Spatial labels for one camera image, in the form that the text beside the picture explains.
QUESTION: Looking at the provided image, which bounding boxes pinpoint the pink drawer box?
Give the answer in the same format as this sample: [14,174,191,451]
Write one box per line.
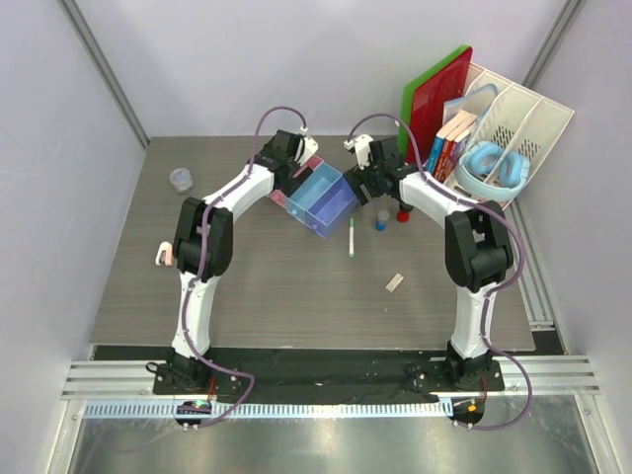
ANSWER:
[270,157,325,207]

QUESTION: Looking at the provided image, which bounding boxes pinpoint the red glue bottle black cap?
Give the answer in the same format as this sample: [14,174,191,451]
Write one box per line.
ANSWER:
[396,203,413,223]

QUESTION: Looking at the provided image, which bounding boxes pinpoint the blue glue bottle grey cap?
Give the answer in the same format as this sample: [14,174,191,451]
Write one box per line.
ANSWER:
[375,209,390,231]

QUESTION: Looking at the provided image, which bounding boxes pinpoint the purple drawer box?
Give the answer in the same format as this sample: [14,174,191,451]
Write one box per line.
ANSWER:
[305,178,359,238]

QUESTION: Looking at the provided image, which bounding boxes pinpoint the green capped white marker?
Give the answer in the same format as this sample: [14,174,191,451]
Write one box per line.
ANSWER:
[348,217,355,258]

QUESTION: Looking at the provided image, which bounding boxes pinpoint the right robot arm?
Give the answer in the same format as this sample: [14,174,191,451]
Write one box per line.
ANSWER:
[344,134,514,390]

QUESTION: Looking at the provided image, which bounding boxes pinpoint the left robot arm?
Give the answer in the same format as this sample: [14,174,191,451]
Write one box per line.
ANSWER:
[146,126,318,395]

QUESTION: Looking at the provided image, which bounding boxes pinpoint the red blue book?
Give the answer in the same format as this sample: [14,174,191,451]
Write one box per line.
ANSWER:
[424,111,470,174]

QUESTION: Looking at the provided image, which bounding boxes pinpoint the red board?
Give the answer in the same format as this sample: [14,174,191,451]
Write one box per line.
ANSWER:
[406,47,474,170]

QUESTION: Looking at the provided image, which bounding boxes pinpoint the green board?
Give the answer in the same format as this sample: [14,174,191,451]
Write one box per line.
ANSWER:
[397,44,470,162]

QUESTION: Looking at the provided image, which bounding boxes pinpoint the blue headphones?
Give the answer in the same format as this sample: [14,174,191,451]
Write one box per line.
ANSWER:
[453,141,530,202]

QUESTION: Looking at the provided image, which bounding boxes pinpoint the beige eraser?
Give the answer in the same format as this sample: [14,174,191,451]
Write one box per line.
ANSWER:
[385,274,404,292]

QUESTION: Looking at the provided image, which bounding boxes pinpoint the blue rimmed clear folder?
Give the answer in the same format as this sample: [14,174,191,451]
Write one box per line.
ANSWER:
[442,84,499,124]

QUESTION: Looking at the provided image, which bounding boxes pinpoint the white desk file organizer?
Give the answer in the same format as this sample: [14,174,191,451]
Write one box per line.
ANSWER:
[404,61,577,218]

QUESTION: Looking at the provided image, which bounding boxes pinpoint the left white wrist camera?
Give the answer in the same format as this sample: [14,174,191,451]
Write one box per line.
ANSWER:
[295,126,319,166]

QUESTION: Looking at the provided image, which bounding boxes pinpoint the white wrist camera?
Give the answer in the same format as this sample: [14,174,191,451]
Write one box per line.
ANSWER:
[295,126,319,166]
[344,134,373,170]

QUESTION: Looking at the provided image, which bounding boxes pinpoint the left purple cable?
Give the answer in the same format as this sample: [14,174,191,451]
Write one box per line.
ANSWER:
[180,106,310,429]

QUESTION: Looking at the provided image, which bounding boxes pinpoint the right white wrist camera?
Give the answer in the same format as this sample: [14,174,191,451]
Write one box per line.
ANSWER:
[344,134,373,170]

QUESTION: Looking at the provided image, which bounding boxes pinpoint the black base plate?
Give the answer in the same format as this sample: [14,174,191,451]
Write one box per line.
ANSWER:
[145,348,505,405]

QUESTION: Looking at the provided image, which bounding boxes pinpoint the perforated cable duct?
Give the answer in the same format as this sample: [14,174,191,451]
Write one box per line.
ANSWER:
[83,398,453,421]

